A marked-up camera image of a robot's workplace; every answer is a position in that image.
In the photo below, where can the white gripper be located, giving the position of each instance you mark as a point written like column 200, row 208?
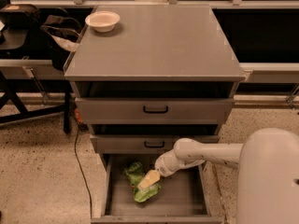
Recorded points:
column 163, row 166

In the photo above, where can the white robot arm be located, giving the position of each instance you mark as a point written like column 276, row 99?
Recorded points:
column 268, row 173

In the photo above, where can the grey open bottom drawer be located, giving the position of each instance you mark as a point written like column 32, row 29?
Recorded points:
column 182, row 198

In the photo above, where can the grey middle drawer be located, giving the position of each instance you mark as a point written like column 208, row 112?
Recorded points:
column 129, row 139

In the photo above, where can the grey top drawer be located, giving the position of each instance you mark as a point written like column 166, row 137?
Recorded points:
column 157, row 103

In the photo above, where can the grey drawer cabinet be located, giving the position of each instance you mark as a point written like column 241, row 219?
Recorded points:
column 157, row 43

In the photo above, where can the black bag on table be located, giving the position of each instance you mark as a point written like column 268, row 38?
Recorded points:
column 19, row 16

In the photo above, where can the black folding table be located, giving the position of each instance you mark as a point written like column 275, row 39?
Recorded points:
column 28, row 65

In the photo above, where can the white bowl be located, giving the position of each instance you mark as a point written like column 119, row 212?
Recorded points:
column 103, row 21

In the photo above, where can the black middle drawer handle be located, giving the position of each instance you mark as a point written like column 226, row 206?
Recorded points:
column 148, row 144

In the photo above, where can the black drawer handle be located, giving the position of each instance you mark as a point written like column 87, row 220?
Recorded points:
column 148, row 144
column 155, row 110

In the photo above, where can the black top drawer handle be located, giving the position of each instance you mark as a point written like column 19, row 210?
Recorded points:
column 155, row 110

